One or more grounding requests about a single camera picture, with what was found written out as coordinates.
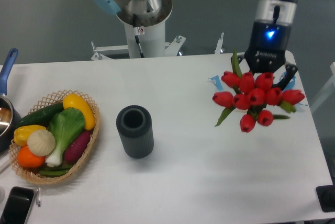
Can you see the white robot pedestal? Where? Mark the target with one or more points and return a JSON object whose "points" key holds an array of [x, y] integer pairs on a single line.
{"points": [[144, 22]]}

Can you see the yellow bell pepper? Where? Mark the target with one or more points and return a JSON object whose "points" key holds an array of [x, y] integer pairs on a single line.
{"points": [[21, 134]]}

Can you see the black smartphone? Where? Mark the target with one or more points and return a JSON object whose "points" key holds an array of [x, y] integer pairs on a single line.
{"points": [[18, 205]]}

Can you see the black device at edge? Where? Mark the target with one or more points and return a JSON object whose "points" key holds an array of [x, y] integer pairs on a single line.
{"points": [[326, 197]]}

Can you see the green cucumber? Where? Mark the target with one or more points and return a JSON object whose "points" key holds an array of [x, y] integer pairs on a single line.
{"points": [[42, 116]]}

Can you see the red tulip bouquet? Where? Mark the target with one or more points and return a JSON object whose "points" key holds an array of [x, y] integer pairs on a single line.
{"points": [[256, 114]]}

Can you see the cream steamed bun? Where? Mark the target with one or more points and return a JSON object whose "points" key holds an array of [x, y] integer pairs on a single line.
{"points": [[41, 142]]}

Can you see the light blue ribbon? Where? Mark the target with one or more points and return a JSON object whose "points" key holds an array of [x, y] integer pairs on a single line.
{"points": [[217, 81]]}

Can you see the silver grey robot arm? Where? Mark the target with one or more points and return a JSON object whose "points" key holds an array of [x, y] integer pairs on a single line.
{"points": [[278, 12]]}

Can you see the small clear clip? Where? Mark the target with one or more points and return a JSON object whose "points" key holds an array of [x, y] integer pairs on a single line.
{"points": [[39, 196]]}

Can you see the white frame at right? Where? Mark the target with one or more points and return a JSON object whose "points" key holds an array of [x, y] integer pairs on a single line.
{"points": [[323, 94]]}

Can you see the purple sweet potato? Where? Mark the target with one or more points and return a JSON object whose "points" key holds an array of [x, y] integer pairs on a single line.
{"points": [[77, 148]]}

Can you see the blue handled saucepan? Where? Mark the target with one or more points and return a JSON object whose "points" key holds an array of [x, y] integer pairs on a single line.
{"points": [[9, 115]]}

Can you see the dark grey ribbed vase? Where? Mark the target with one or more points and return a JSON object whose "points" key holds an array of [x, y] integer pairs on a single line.
{"points": [[134, 125]]}

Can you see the green bok choy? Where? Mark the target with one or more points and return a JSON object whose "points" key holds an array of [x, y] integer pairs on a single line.
{"points": [[65, 126]]}

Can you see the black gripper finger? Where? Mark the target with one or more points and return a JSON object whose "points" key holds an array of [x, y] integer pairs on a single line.
{"points": [[239, 60], [287, 80]]}

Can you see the green pea pods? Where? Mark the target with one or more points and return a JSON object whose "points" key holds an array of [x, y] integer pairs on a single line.
{"points": [[54, 171]]}

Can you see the woven wicker basket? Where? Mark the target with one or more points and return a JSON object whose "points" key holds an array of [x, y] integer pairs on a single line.
{"points": [[48, 100]]}

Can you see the orange fruit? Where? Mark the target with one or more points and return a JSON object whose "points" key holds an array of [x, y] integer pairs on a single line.
{"points": [[27, 159]]}

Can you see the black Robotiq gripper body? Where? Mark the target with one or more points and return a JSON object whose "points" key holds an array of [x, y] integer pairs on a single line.
{"points": [[266, 51]]}

